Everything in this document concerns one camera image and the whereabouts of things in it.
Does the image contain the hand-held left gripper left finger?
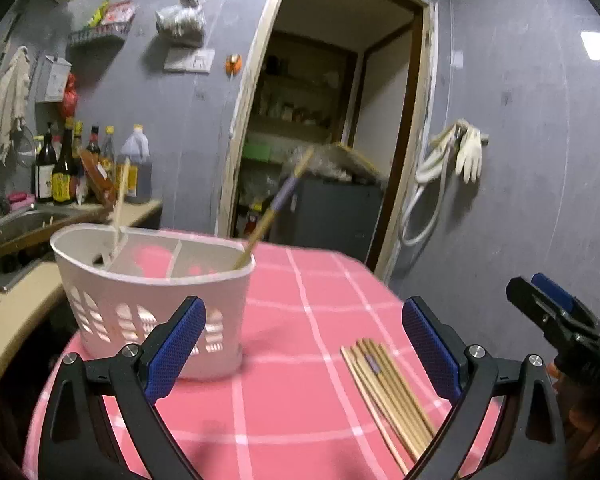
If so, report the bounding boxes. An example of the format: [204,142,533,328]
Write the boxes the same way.
[37,296,208,480]

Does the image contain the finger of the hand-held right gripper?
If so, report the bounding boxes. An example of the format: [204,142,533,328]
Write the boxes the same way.
[506,276,581,346]
[532,272,600,336]

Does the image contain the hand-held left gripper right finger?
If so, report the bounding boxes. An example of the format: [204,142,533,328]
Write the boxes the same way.
[402,296,566,480]

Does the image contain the bunch of bamboo chopsticks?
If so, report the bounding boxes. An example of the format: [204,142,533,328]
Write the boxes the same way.
[340,337,438,476]

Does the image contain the white plastic utensil basket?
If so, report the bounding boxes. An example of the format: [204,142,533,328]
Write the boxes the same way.
[50,224,257,381]

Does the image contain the purple banded bamboo chopstick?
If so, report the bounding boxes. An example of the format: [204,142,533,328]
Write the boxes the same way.
[234,147,315,271]

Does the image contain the person's right hand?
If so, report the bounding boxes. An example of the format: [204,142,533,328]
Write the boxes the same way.
[565,397,600,463]

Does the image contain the pink checked tablecloth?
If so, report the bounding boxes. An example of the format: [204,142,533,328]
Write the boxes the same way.
[22,230,511,480]

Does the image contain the red labelled floor bottle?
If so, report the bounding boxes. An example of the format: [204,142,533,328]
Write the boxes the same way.
[242,200,263,238]

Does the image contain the white rubber gloves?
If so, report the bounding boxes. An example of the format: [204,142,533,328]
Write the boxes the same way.
[430,119,490,183]

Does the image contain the beige kitchen counter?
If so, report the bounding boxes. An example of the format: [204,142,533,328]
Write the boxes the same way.
[0,199,163,401]

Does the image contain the dark grey cabinet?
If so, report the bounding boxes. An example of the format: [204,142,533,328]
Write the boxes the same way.
[267,175,385,263]

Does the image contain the wooden rolling pin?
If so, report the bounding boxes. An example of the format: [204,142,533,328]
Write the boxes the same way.
[0,210,111,263]

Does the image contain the orange snack bag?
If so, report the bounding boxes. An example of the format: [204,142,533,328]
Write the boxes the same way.
[79,149,117,206]

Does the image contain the yellow edged cardboard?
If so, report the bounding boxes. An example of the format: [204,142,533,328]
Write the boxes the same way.
[330,142,388,183]

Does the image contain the stainless steel sink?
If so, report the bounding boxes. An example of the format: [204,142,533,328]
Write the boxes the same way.
[0,207,111,291]

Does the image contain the clear bottle yellow cap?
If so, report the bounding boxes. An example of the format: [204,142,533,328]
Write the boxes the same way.
[101,126,117,181]

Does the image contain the dark bottle yellow label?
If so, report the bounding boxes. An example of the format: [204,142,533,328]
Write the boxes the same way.
[52,117,78,206]

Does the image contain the crumpled clear plastic bag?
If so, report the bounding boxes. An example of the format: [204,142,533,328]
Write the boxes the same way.
[290,145,361,183]

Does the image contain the dark bottle red cap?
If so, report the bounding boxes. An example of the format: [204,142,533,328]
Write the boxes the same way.
[86,126,103,161]

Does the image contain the dark bottle white label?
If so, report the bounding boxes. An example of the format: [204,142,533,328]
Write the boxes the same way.
[34,122,57,203]

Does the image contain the metal strainer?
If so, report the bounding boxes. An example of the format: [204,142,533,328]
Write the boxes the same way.
[12,122,37,168]

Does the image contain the red plastic bag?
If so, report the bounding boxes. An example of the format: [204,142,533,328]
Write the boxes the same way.
[59,72,78,120]

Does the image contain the wooden pantry shelf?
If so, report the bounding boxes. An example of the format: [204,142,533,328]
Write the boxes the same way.
[240,30,358,171]

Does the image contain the hanging white cloth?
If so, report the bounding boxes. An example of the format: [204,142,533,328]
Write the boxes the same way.
[0,46,32,166]

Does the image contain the hanging clear plastic bag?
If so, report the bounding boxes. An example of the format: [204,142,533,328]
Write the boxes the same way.
[155,0,215,43]

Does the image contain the red white packet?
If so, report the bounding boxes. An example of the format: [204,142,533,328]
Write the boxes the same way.
[102,0,136,26]

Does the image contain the green yellow packet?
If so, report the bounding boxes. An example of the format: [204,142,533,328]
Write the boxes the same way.
[85,0,111,28]

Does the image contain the white hose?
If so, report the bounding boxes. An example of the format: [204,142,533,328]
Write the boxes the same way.
[399,145,453,247]

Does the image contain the wooden door frame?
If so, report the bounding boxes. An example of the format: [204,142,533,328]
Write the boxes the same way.
[215,0,440,283]

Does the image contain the white wall socket plate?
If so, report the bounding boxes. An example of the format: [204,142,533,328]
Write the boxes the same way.
[163,47,217,75]

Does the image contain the white wall holder box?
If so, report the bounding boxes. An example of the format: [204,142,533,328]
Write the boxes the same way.
[34,54,73,105]

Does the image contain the wire wall shelf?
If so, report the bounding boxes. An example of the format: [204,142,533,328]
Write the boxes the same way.
[69,22,133,48]

